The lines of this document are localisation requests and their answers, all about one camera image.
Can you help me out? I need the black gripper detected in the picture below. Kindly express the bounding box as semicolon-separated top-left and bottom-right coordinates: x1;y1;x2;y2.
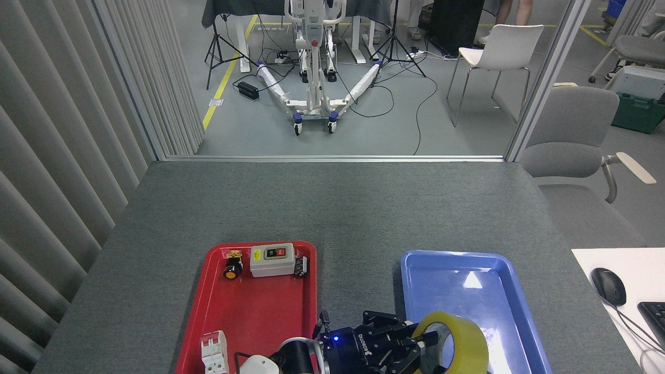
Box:
322;311;440;374

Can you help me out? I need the yellow tape roll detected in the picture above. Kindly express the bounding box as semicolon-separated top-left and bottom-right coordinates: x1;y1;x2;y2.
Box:
413;311;489;374

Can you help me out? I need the blue plastic tray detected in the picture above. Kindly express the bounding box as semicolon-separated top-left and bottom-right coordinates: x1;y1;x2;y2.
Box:
401;250;552;374

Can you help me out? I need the red plastic tray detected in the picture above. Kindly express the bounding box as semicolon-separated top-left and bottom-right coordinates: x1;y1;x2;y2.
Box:
176;241;318;374

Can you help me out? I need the black yellow push button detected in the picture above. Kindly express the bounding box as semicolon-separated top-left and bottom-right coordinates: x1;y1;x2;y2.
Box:
223;250;244;280

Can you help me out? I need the white circuit breaker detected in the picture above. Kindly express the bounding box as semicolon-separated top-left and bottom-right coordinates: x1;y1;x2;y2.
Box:
201;330;230;374

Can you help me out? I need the black computer mouse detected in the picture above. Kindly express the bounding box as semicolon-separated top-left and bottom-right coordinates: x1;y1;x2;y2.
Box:
591;268;627;306

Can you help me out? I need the white side desk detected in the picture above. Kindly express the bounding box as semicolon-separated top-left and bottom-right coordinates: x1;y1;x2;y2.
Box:
571;248;665;374

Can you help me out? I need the black keyboard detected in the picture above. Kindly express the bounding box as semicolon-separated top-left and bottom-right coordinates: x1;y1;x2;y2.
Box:
637;302;665;350

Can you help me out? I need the grey office chair with armrest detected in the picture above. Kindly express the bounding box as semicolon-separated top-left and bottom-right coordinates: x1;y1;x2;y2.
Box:
520;85;657;249

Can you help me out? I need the white stand on wheels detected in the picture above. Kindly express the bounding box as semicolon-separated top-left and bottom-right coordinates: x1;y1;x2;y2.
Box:
257;0;383;136

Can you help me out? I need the black tripod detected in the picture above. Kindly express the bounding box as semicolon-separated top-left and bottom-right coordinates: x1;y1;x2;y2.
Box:
204;0;258;90
369;0;427;87

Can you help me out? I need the person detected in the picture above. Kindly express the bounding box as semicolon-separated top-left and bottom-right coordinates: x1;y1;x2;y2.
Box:
605;0;665;82
407;0;434;41
477;0;536;45

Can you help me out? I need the white plastic chair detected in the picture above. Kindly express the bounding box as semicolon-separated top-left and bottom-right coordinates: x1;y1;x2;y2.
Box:
446;24;544;128

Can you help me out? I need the black cabinet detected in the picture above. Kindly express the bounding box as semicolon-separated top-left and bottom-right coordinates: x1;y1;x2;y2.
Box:
426;0;485;58

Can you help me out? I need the green plastic bin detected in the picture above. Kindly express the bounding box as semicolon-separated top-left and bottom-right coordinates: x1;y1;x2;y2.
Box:
611;92;665;135

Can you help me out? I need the white box lid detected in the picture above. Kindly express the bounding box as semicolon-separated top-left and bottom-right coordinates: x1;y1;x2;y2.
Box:
605;65;665;101

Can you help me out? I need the grey chair on casters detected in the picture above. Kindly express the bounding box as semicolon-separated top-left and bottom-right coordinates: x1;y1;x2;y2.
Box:
588;34;665;84

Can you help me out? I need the blue bin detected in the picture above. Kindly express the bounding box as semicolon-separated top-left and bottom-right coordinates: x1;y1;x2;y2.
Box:
603;0;627;22

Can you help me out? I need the grey slatted partition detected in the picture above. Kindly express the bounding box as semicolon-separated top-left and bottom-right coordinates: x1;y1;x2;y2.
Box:
0;0;206;374

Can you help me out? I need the grey two-button switch box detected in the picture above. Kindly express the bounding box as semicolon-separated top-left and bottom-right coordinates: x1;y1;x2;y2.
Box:
250;243;296;278

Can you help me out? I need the silver frame rail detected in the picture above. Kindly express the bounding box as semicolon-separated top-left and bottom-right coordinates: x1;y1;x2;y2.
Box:
164;154;507;163

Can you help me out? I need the long black floor cable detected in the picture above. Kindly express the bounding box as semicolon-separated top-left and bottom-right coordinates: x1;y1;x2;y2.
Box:
414;52;439;156

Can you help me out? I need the black mouse cable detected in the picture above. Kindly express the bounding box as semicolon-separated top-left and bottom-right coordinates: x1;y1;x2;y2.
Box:
605;297;665;359

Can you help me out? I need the silver frame post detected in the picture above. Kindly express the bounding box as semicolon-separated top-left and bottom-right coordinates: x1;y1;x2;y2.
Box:
504;0;593;163

